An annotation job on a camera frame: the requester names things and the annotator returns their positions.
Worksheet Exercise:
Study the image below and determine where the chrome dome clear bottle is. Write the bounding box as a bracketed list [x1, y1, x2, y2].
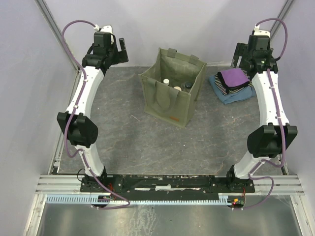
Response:
[162, 79, 171, 87]

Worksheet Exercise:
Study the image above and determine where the green canvas bag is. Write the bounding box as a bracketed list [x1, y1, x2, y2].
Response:
[139, 48, 207, 128]

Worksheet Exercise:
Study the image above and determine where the clear square bottle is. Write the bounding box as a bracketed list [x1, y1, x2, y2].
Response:
[181, 81, 193, 93]

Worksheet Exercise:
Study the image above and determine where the cream cylindrical jar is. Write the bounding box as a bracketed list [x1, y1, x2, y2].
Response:
[174, 86, 182, 91]

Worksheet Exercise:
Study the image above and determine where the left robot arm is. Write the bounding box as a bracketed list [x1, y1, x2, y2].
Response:
[57, 26, 128, 192]

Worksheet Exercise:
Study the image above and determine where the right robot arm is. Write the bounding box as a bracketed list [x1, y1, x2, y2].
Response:
[225, 34, 298, 192]

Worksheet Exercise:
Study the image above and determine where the purple folded cloth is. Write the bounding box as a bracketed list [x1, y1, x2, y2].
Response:
[218, 68, 250, 88]

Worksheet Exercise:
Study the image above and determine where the black white striped cloth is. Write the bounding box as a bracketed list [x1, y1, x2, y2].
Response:
[215, 70, 252, 95]

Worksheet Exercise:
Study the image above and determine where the blue folded cloth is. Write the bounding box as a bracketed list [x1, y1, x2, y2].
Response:
[209, 75, 256, 105]

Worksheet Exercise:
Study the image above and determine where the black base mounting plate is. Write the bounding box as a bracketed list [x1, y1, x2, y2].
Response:
[80, 174, 255, 200]

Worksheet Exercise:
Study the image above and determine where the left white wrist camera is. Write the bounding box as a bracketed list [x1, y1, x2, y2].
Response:
[94, 24, 114, 44]

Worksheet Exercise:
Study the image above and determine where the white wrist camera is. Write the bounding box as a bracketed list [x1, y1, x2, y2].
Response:
[94, 24, 114, 44]
[252, 25, 270, 37]

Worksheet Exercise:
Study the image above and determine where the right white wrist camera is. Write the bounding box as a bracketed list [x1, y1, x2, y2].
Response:
[252, 25, 270, 37]

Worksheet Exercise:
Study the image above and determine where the aluminium front rail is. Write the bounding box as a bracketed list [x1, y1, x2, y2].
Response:
[35, 175, 305, 196]

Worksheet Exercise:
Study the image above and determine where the blue slotted cable duct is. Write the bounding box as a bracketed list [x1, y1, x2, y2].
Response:
[46, 192, 236, 206]

